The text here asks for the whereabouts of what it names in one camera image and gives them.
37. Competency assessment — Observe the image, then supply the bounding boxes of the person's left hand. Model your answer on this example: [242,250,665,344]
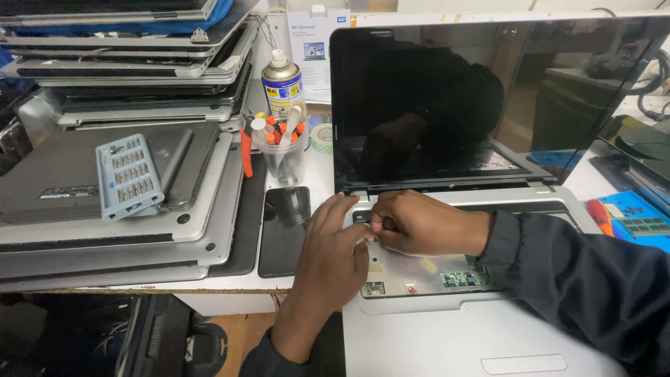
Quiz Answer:
[280,193,376,336]

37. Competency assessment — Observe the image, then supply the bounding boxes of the blue repair mat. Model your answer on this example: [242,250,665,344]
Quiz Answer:
[596,190,670,253]

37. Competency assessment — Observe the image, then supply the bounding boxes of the stack of closed laptops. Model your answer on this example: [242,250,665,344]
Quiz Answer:
[0,0,261,133]

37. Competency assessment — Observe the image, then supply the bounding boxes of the white cardboard product box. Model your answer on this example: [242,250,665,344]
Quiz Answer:
[286,4,352,105]

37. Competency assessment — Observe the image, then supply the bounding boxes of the open silver laptop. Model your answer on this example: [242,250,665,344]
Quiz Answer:
[330,13,670,377]

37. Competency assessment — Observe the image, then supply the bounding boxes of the white green tape roll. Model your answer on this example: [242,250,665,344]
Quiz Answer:
[310,123,335,155]

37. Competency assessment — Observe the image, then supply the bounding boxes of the person's right hand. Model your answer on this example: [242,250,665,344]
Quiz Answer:
[370,190,493,258]

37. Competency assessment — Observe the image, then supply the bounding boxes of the blue screwdriver bit case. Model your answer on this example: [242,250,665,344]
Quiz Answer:
[95,133,166,222]

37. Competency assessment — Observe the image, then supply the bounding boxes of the black closed laptop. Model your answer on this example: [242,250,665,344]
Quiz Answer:
[0,153,268,293]

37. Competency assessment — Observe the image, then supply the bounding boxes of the orange handled pliers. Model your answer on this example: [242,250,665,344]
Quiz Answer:
[240,112,268,179]

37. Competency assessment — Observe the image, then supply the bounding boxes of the clear plastic tool cup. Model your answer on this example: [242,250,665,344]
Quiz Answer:
[256,128,310,185]

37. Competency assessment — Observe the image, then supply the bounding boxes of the white plastic spudger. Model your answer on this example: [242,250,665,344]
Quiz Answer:
[280,105,304,148]

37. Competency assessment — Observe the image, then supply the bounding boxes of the dark grey closed laptop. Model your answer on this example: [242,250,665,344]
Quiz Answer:
[0,121,221,227]

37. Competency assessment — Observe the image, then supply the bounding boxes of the orange screwdriver handle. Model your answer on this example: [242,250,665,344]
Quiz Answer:
[585,198,615,237]

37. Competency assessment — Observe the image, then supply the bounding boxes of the black smartphone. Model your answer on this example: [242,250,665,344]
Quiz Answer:
[258,186,313,279]

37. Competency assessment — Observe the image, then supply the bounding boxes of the black equipment heap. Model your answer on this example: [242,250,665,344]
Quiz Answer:
[0,292,229,377]

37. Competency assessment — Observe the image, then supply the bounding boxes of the yellow blue spray can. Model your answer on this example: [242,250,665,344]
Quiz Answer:
[261,49,306,124]

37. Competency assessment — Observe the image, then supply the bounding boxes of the green memory module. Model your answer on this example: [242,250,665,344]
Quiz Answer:
[618,217,670,237]

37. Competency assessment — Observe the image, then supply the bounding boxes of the silver closed laptop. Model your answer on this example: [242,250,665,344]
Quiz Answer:
[0,132,234,258]
[0,149,246,281]

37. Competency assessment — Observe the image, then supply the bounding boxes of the bunch of orange screwdrivers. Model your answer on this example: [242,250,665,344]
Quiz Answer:
[264,114,306,146]

